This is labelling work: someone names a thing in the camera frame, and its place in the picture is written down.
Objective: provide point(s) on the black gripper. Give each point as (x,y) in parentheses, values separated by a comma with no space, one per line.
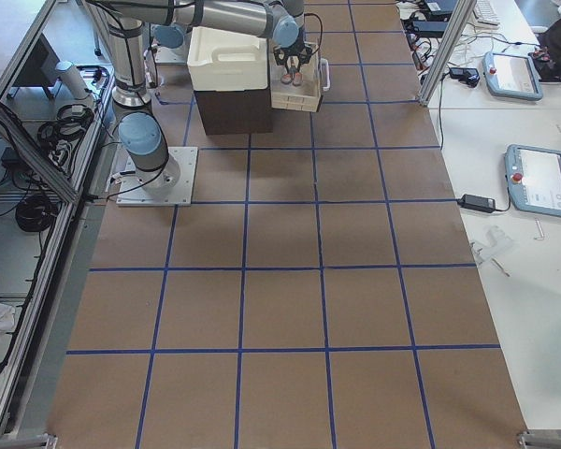
(290,50)

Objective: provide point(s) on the grey orange scissors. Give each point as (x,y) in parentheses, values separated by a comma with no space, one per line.
(292,77)

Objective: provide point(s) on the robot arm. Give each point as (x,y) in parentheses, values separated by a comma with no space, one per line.
(141,135)

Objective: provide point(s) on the wooden drawer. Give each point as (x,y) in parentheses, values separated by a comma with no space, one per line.
(308,96)

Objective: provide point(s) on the white plastic tray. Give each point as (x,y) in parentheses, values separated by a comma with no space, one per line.
(225,61)

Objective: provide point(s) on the black power adapter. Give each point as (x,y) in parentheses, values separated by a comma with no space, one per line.
(425,28)

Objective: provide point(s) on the upper teach pendant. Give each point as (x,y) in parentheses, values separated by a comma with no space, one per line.
(512,76)

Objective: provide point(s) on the teach pendant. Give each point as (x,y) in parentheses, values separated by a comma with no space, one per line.
(533,178)
(512,76)

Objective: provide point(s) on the black adapter on desk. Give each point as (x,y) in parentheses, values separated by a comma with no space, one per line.
(478,203)

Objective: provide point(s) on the lower teach pendant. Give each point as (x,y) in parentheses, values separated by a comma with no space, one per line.
(533,178)

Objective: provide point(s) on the clear plastic part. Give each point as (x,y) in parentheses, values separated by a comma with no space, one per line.
(498,242)

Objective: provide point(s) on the metal hex key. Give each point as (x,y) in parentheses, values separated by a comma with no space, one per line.
(540,233)

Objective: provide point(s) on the white drawer handle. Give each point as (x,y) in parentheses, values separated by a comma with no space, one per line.
(325,75)

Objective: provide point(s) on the right aluminium frame post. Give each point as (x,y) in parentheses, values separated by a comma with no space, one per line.
(453,32)

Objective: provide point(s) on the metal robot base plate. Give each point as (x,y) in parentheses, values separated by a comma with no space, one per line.
(173,187)

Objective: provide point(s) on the aluminium cage frame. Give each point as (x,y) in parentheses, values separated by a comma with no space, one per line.
(27,260)

